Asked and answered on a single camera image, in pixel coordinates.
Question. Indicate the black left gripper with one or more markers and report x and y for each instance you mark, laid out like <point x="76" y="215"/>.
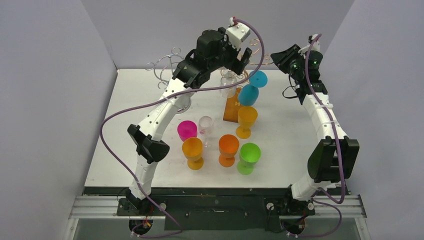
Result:
<point x="235" y="65"/>

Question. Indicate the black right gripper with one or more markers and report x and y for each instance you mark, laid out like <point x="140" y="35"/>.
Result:
<point x="288" y="59"/>

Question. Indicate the clear patterned wine glass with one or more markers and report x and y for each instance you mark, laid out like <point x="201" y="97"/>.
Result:
<point x="228" y="77"/>

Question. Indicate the blue plastic wine glass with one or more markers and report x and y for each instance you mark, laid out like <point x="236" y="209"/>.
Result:
<point x="250" y="92"/>

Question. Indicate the gold wire glass rack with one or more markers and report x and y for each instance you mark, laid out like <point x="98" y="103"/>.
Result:
<point x="232" y="104"/>

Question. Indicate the clear small wine glass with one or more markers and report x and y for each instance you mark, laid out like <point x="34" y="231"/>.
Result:
<point x="205" y="128"/>

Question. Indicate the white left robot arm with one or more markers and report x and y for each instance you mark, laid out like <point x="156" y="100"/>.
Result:
<point x="214" y="49"/>

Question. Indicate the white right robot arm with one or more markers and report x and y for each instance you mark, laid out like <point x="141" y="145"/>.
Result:
<point x="334" y="157"/>

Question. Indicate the yellow wine glass at back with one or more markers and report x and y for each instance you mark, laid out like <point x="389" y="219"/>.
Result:
<point x="247" y="116"/>

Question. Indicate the yellow wine glass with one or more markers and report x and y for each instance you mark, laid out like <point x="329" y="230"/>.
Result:
<point x="192" y="149"/>
<point x="247" y="116"/>

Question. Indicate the pink plastic wine glass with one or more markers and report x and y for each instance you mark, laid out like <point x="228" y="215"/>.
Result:
<point x="187" y="129"/>

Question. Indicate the orange plastic wine glass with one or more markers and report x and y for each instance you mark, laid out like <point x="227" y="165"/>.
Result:
<point x="228" y="146"/>

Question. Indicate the green plastic wine glass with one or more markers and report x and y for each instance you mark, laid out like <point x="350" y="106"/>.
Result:
<point x="249" y="155"/>

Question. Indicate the yellow wine glass in front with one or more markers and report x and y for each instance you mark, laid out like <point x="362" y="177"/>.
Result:
<point x="192" y="149"/>

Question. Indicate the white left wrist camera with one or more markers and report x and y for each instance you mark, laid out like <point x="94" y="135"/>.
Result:
<point x="237" y="33"/>

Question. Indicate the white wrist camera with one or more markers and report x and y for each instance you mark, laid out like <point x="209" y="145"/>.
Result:
<point x="313" y="44"/>
<point x="237" y="33"/>

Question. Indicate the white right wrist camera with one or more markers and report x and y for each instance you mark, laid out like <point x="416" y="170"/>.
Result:
<point x="313" y="44"/>

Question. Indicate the silver wire glass rack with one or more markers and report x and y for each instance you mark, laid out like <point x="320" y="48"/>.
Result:
<point x="163" y="68"/>

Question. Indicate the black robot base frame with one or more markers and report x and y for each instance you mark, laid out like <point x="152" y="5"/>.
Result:
<point x="172" y="210"/>

